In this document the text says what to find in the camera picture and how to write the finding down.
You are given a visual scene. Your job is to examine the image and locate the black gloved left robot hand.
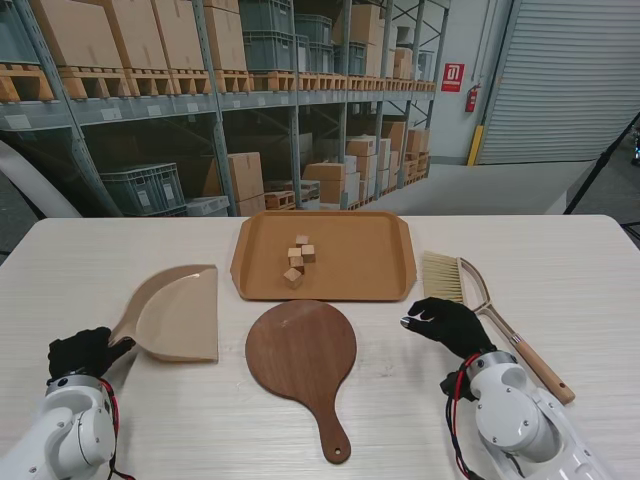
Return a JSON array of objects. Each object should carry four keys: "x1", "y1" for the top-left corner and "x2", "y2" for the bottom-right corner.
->
[{"x1": 47, "y1": 326, "x2": 136, "y2": 385}]

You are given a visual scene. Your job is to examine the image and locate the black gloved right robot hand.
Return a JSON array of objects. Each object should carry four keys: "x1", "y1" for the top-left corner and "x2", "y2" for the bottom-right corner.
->
[{"x1": 398, "y1": 297, "x2": 498, "y2": 360}]

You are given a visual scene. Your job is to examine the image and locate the beige plastic dustpan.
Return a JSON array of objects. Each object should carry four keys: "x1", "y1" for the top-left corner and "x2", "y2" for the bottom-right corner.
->
[{"x1": 107, "y1": 264, "x2": 220, "y2": 364}]

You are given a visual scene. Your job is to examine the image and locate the round dark wooden cutting board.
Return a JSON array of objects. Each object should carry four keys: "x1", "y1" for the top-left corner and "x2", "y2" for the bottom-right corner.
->
[{"x1": 244, "y1": 299, "x2": 359, "y2": 465}]

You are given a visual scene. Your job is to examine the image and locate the orange-brown plastic tray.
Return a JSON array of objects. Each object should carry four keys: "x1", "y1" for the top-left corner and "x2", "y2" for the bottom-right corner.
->
[{"x1": 229, "y1": 210, "x2": 419, "y2": 303}]

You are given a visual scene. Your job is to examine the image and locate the grey plastic crate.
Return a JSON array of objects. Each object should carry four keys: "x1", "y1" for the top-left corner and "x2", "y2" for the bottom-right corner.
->
[{"x1": 99, "y1": 160, "x2": 181, "y2": 215}]

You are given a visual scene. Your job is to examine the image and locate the white curved panel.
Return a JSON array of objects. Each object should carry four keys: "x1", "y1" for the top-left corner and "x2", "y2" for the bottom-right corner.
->
[{"x1": 0, "y1": 137, "x2": 84, "y2": 219}]

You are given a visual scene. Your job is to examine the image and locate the white plastic crate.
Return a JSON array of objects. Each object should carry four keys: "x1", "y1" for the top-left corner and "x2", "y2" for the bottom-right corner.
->
[{"x1": 185, "y1": 194, "x2": 231, "y2": 217}]

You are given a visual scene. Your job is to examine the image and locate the low cardboard box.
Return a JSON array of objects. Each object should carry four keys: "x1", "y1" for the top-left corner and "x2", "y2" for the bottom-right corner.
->
[{"x1": 302, "y1": 160, "x2": 346, "y2": 204}]

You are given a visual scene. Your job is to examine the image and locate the orange wooden pallet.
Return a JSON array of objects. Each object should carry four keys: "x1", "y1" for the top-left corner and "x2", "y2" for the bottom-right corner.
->
[{"x1": 263, "y1": 188, "x2": 296, "y2": 211}]

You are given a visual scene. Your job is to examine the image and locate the black tripod leg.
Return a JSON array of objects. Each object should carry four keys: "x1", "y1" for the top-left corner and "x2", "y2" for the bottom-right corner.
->
[{"x1": 563, "y1": 109, "x2": 640, "y2": 216}]

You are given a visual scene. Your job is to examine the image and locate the cardboard box with tape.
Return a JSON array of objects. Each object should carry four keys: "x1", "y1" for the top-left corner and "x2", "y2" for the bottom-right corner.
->
[{"x1": 227, "y1": 151, "x2": 266, "y2": 217}]

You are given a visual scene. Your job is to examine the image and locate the grey roller shutter door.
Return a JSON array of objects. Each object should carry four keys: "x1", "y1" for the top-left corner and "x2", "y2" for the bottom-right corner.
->
[{"x1": 479, "y1": 0, "x2": 640, "y2": 165}]

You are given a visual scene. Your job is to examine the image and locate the grey metal shelving rack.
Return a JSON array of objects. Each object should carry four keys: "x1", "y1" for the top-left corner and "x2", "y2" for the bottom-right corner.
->
[{"x1": 0, "y1": 0, "x2": 451, "y2": 217}]

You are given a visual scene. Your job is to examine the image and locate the large cardboard box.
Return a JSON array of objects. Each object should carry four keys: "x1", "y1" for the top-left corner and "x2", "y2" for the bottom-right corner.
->
[
  {"x1": 107, "y1": 0, "x2": 171, "y2": 70},
  {"x1": 29, "y1": 0, "x2": 125, "y2": 67},
  {"x1": 152, "y1": 0, "x2": 206, "y2": 70}
]

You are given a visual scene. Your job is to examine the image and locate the stacked grey plastic crates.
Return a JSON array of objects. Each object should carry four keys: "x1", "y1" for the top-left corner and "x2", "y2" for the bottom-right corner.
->
[{"x1": 238, "y1": 0, "x2": 296, "y2": 71}]

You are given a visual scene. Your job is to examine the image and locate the tall cardboard box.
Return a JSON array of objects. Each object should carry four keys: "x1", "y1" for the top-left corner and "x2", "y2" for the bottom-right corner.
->
[{"x1": 203, "y1": 4, "x2": 249, "y2": 71}]

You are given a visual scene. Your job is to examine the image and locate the red black left wrist cable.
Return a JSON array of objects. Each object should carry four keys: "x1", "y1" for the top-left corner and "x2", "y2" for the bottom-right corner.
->
[{"x1": 97, "y1": 378, "x2": 136, "y2": 480}]

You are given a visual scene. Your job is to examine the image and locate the red black wrist cable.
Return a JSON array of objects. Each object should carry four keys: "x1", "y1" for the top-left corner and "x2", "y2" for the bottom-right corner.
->
[
  {"x1": 439, "y1": 369, "x2": 484, "y2": 480},
  {"x1": 97, "y1": 378, "x2": 136, "y2": 480}
]

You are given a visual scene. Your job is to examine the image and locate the red black right wrist cable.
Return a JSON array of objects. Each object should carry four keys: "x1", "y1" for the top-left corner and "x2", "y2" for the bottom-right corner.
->
[{"x1": 439, "y1": 369, "x2": 484, "y2": 480}]

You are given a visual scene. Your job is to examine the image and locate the yellow post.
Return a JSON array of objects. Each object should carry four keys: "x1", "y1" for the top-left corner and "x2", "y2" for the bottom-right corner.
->
[{"x1": 467, "y1": 123, "x2": 485, "y2": 165}]

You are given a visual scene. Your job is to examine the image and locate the red wall sign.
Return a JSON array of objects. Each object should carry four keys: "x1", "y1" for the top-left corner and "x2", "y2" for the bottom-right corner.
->
[{"x1": 440, "y1": 62, "x2": 465, "y2": 93}]

